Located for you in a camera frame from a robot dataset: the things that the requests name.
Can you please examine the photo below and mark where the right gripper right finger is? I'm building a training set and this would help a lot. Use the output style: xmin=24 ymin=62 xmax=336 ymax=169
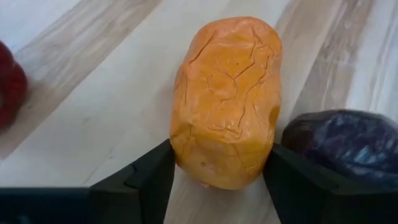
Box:
xmin=262 ymin=143 xmax=398 ymax=224

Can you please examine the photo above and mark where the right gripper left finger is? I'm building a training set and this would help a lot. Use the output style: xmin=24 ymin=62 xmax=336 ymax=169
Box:
xmin=0 ymin=139 xmax=177 ymax=224

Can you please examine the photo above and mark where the orange fruit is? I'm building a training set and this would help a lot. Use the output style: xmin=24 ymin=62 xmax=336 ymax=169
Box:
xmin=169 ymin=16 xmax=283 ymax=190

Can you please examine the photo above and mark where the dark red block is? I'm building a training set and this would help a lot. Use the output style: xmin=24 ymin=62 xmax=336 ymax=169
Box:
xmin=0 ymin=40 xmax=29 ymax=131

